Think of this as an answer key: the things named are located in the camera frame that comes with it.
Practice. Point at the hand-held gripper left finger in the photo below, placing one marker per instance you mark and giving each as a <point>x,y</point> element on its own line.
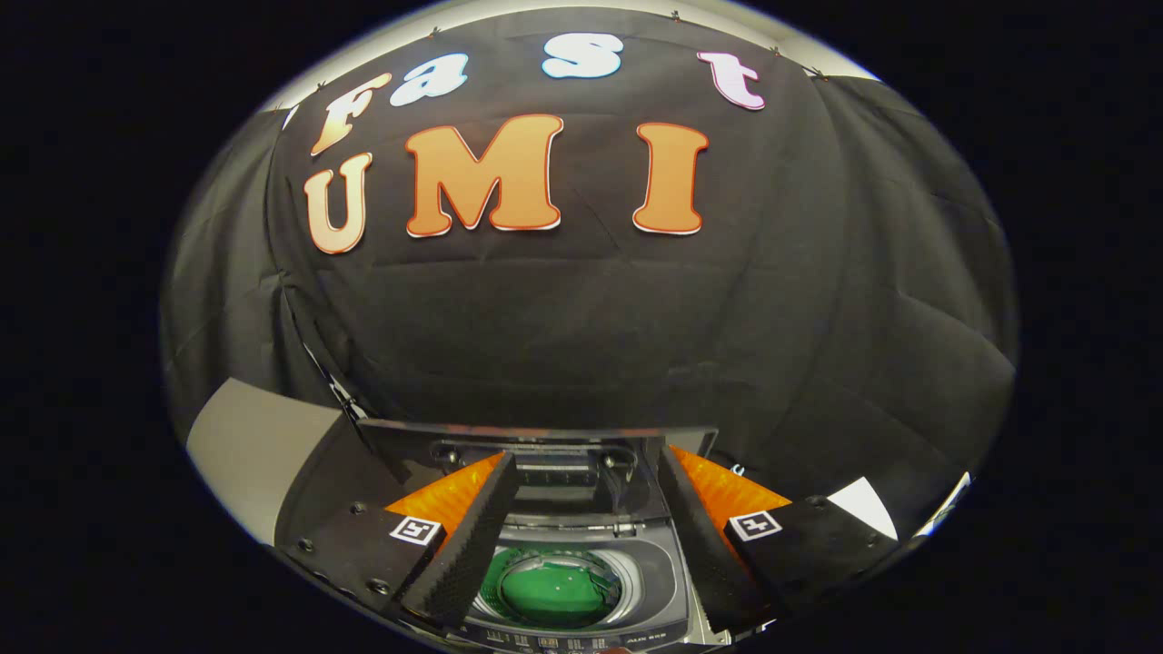
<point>463,554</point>

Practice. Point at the grey side table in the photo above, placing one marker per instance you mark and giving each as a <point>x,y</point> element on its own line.
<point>245,454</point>

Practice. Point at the black backdrop cloth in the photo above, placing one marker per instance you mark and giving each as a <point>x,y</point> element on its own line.
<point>772,300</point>

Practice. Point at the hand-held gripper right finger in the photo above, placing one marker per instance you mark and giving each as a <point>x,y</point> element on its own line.
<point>709,554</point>

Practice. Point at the grey washing machine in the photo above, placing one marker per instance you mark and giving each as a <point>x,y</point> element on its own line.
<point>654,581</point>

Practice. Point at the dark washing machine lid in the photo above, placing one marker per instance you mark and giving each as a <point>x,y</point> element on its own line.
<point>563,472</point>

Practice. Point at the green garment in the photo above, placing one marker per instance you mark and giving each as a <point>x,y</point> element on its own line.
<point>554,590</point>

